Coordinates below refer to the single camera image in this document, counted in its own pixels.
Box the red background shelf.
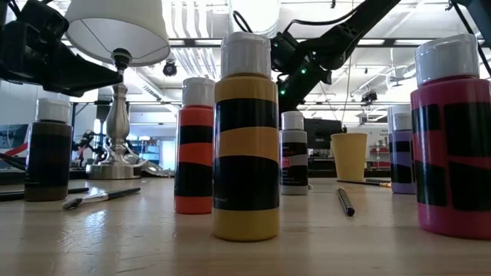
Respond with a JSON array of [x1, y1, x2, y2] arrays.
[[369, 144, 389, 171]]

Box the blue background shelf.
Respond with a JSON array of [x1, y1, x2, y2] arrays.
[[128, 134, 162, 164]]

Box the thin black paintbrush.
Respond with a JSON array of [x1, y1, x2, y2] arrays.
[[0, 186, 90, 203]]

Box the white ceiling duct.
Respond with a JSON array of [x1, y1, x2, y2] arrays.
[[229, 0, 283, 38]]

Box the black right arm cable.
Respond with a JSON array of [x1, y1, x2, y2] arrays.
[[232, 7, 361, 39]]

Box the coral red paint bottle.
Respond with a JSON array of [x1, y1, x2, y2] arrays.
[[173, 77, 216, 215]]

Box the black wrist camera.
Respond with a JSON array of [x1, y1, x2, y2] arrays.
[[270, 31, 299, 74], [18, 0, 71, 41]]

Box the black paintbrush silver ferrule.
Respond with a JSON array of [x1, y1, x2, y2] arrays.
[[61, 186, 142, 211]]

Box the yellow paper cup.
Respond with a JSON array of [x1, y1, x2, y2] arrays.
[[330, 132, 368, 182]]

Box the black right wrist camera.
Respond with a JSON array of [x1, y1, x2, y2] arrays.
[[270, 31, 299, 74]]

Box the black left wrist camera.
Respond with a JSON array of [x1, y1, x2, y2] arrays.
[[18, 0, 71, 41]]

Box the black paintbrush orange bristles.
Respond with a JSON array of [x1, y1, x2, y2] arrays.
[[336, 187, 357, 218]]

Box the small purple paint bottle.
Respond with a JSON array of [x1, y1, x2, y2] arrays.
[[389, 112, 415, 196]]

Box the background display screen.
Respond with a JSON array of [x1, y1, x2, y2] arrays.
[[0, 123, 30, 159]]

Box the small grey paint bottle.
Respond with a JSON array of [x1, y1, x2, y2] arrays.
[[279, 111, 310, 196]]

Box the white round column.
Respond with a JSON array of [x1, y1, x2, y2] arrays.
[[387, 105, 414, 116]]

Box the dark brown paint bottle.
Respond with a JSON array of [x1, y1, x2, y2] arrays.
[[24, 98, 74, 202]]

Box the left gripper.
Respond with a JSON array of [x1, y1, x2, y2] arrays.
[[0, 21, 124, 97]]

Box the magenta paint bottle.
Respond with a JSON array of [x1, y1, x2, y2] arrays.
[[410, 33, 491, 242]]

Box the black paintbrush gold ferrule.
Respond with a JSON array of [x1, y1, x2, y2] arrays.
[[336, 179, 393, 189]]

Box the small yellow paint bottle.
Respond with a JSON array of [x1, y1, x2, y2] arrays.
[[211, 32, 281, 242]]

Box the clear lamp cord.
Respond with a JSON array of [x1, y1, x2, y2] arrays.
[[128, 153, 174, 178]]

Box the black background monitor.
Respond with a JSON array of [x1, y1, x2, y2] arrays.
[[306, 117, 343, 150]]

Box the white shade silver table lamp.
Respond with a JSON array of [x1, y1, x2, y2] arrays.
[[64, 0, 172, 181]]

